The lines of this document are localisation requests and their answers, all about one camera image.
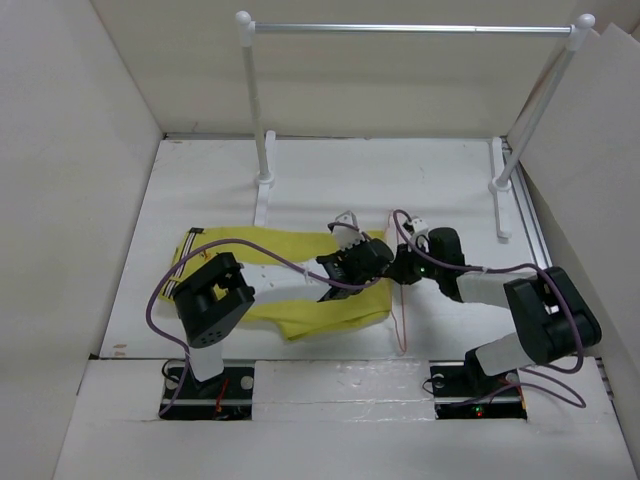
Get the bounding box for pink wire hanger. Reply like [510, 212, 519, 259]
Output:
[385, 213, 408, 357]

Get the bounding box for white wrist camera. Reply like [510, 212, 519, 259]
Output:
[327, 210, 369, 252]
[403, 216, 430, 242]

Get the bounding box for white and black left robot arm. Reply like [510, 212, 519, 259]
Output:
[173, 239, 394, 397]

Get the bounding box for white and silver clothes rack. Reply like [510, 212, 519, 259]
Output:
[235, 11, 596, 242]

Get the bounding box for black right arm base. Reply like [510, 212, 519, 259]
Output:
[421, 364, 527, 420]

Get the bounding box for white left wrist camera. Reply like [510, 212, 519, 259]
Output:
[327, 210, 369, 252]

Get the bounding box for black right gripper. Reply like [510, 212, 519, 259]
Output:
[382, 239, 443, 284]

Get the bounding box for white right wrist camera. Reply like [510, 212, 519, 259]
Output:
[403, 216, 430, 242]

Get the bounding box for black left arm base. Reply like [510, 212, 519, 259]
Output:
[159, 361, 255, 421]

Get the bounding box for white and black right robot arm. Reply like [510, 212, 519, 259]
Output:
[386, 227, 602, 394]

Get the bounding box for yellow trousers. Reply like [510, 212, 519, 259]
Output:
[160, 226, 392, 341]

